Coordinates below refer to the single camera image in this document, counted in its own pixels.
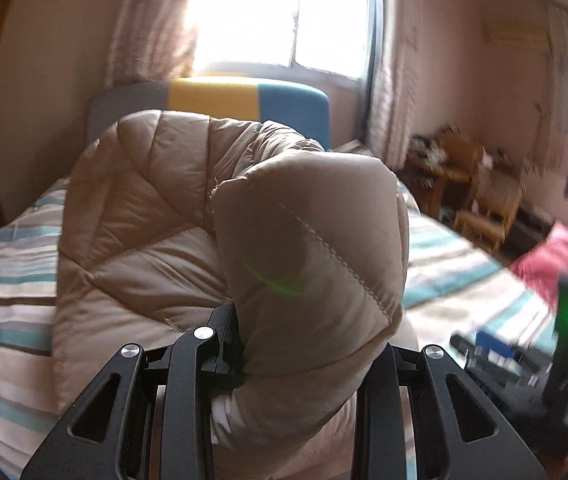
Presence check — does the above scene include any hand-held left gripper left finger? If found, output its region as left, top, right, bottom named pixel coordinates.
left=21, top=305, right=245, bottom=480

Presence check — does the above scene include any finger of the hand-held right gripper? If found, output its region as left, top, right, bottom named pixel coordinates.
left=451, top=330, right=556, bottom=402

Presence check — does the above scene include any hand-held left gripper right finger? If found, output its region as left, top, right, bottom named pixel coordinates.
left=351, top=342, right=547, bottom=480

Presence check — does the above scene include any beige quilted down jacket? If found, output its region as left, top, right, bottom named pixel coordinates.
left=54, top=109, right=419, bottom=480

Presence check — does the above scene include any red cloth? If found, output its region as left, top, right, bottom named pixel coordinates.
left=509, top=222, right=568, bottom=311

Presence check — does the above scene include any wooden chair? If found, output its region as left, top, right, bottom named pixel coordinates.
left=453, top=159, right=526, bottom=252

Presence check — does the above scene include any wooden side table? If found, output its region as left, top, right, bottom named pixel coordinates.
left=406, top=132, right=485, bottom=217

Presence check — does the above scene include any striped bed sheet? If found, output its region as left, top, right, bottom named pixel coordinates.
left=0, top=175, right=560, bottom=480

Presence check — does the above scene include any grey yellow blue headboard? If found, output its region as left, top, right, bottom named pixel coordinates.
left=86, top=76, right=333, bottom=153

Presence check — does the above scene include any window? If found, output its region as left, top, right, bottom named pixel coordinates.
left=184, top=0, right=379, bottom=81

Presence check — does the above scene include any wall air conditioner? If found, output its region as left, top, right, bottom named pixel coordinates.
left=484, top=20, right=556, bottom=45

